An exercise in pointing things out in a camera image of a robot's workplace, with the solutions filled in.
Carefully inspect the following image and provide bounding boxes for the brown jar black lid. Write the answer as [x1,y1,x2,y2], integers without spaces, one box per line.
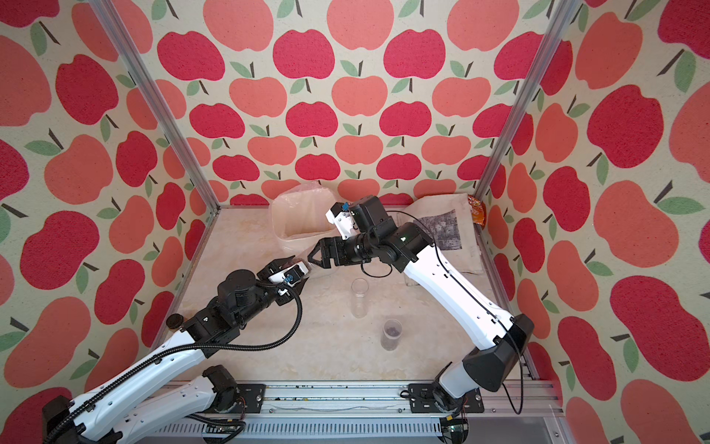
[165,313,187,334]

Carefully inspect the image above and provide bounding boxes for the tall clear jar of rosebuds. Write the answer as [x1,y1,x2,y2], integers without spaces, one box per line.
[351,277,369,318]

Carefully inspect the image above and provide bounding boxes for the right aluminium corner post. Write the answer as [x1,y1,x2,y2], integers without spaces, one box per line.
[474,0,582,200]

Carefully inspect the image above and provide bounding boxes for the white Monet tote bag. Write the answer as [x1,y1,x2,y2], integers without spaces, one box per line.
[395,194,488,290]

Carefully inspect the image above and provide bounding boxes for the aluminium front rail frame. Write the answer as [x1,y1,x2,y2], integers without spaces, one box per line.
[137,381,575,443]

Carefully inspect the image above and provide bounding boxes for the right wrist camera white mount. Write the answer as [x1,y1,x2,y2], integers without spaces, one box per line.
[327,202,360,240]

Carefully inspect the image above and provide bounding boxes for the aluminium corner post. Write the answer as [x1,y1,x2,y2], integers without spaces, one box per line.
[474,0,582,200]
[89,1,220,214]

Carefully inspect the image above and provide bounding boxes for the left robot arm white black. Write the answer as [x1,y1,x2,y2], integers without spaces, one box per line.
[43,257,311,443]

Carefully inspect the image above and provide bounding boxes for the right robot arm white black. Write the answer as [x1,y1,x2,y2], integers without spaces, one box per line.
[308,195,534,414]

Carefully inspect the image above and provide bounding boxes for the left aluminium corner post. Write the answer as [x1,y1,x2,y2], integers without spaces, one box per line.
[89,1,220,214]

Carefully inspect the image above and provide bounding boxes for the orange snack packet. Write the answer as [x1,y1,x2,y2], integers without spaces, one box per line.
[467,195,486,228]

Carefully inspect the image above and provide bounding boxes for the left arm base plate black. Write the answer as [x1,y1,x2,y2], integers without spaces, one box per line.
[225,383,266,414]

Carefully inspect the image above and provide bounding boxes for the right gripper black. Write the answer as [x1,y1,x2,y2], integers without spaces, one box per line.
[310,236,377,266]

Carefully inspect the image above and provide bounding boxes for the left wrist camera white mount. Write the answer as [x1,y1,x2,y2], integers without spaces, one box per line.
[268,266,310,287]

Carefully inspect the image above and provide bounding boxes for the cream trash bin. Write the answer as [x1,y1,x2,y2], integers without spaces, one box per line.
[271,188,339,256]

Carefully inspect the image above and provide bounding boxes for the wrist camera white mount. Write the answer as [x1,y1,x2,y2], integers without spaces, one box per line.
[268,266,310,287]
[327,202,360,240]

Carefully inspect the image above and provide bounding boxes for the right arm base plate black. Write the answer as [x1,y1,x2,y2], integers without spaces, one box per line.
[399,383,484,416]

